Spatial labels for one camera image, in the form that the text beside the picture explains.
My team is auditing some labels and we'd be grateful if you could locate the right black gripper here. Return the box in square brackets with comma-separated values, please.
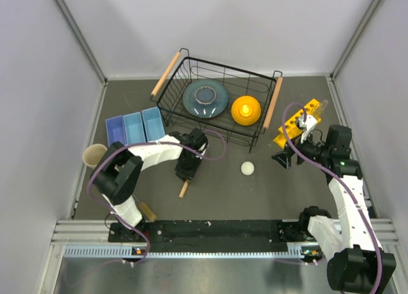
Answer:
[271, 128, 331, 170]

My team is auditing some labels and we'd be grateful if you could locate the wooden test tube clamp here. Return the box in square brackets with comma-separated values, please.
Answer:
[178, 180, 189, 198]

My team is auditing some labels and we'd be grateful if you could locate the white round lid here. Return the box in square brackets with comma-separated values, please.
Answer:
[241, 161, 255, 175]

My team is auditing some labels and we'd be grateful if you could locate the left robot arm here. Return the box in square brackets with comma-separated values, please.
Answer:
[90, 128, 208, 241]

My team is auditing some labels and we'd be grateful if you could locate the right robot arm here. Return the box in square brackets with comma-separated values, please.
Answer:
[272, 124, 397, 293]

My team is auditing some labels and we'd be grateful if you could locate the yellow test tube rack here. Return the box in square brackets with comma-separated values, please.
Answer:
[273, 99, 321, 149]

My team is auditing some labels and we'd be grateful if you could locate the right light blue bin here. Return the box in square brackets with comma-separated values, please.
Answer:
[142, 107, 166, 142]

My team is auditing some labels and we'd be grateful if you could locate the light blue bin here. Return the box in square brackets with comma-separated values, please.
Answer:
[123, 112, 146, 144]
[142, 107, 166, 142]

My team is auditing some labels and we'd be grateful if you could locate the yellow ridged dome bowl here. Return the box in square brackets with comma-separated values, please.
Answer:
[231, 96, 261, 126]

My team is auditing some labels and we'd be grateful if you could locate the middle light blue bin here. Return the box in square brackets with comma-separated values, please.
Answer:
[123, 112, 146, 144]

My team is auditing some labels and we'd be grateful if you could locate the blue ceramic plate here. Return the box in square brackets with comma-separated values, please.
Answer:
[182, 79, 229, 119]

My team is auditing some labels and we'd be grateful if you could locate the dark blue plastic bin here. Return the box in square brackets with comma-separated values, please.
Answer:
[105, 115, 128, 146]

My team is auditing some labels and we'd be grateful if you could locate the beige ceramic mug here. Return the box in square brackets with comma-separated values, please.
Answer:
[82, 143, 108, 169]

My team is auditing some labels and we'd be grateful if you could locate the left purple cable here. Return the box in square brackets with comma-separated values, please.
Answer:
[87, 129, 228, 266]

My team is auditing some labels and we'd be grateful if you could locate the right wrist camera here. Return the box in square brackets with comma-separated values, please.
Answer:
[296, 114, 318, 143]

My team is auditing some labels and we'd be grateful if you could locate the black wire dish rack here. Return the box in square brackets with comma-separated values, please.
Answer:
[150, 48, 283, 149]

